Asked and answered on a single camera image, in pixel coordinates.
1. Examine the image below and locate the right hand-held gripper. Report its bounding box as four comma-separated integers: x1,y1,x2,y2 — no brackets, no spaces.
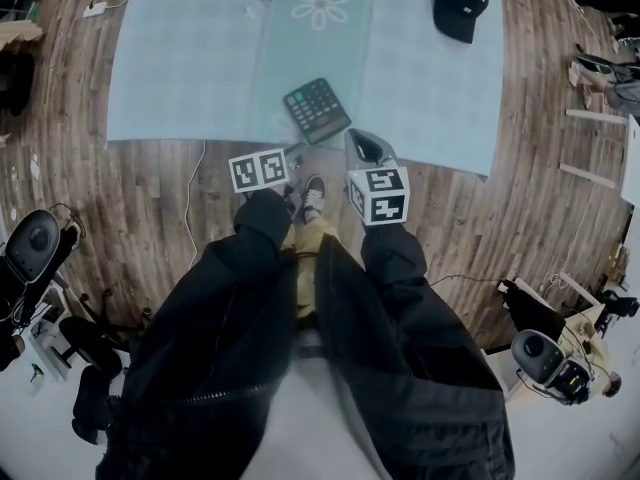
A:
343,128,411,227

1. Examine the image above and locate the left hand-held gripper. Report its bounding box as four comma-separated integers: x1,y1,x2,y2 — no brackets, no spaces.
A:
228,143,307,214

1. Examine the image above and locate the black calculator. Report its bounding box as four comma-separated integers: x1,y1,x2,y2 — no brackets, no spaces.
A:
282,77,353,146

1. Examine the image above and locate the person's left forearm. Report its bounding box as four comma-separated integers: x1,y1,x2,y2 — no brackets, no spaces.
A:
231,187,297,274

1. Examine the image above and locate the person's right forearm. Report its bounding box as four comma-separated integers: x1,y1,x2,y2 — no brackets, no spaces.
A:
359,220,429,292

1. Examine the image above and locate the person's black sneaker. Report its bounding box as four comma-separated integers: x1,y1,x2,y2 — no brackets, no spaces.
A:
298,173,328,225

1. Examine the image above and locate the person's yellow trouser leg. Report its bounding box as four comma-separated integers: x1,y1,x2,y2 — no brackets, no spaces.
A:
278,215,344,330

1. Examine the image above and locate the light blue flower rug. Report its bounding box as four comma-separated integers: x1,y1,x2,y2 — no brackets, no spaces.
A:
104,0,505,177

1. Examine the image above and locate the black box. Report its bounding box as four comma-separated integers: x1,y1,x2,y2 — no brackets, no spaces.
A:
498,277,568,342

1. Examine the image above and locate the person's black jacket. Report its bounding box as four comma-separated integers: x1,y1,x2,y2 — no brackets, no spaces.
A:
94,232,517,480

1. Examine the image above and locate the black cap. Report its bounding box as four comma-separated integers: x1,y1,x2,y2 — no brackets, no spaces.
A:
430,0,490,45

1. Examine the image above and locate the white wooden slat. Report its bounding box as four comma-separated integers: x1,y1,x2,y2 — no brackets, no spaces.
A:
558,162,619,190
564,108,629,126

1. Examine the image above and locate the grey rounded device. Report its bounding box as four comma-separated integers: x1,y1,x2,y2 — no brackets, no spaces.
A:
510,329,596,405
3,209,62,285

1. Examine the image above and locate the black office chair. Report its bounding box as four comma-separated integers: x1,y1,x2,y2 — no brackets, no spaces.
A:
57,290,154,447

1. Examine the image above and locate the white board panel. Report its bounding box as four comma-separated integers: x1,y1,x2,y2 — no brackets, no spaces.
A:
619,114,640,210

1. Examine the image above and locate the cardboard piece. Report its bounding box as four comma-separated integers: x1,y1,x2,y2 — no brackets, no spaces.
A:
0,19,45,52

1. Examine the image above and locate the black bag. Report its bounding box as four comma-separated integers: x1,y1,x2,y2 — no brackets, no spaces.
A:
571,0,640,27

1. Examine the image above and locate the white floor cable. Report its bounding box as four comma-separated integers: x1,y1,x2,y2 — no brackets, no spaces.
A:
182,139,208,269

